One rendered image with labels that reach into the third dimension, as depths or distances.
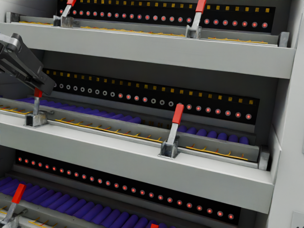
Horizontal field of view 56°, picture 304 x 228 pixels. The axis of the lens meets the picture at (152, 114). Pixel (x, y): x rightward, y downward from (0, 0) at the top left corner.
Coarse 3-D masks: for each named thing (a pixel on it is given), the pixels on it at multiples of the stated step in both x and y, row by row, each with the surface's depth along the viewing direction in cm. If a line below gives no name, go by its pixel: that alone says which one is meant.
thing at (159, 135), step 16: (16, 112) 59; (32, 112) 60; (64, 112) 58; (96, 128) 54; (112, 128) 55; (128, 128) 53; (144, 128) 52; (160, 128) 53; (192, 144) 50; (208, 144) 49; (224, 144) 48; (240, 144) 48; (256, 160) 47
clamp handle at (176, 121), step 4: (180, 104) 48; (176, 108) 48; (180, 108) 48; (176, 112) 47; (180, 112) 47; (176, 116) 47; (180, 116) 47; (172, 120) 47; (176, 120) 47; (172, 124) 47; (176, 124) 47; (172, 128) 47; (176, 128) 46; (172, 132) 46; (172, 136) 46; (168, 140) 46; (172, 140) 46
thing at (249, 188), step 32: (0, 96) 65; (64, 96) 71; (0, 128) 54; (32, 128) 52; (64, 128) 54; (64, 160) 50; (96, 160) 48; (128, 160) 46; (160, 160) 44; (192, 160) 45; (192, 192) 43; (224, 192) 41; (256, 192) 40
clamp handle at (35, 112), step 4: (36, 88) 53; (36, 92) 53; (40, 92) 53; (36, 96) 53; (40, 96) 53; (36, 100) 53; (36, 104) 53; (36, 108) 53; (36, 112) 54; (40, 112) 55
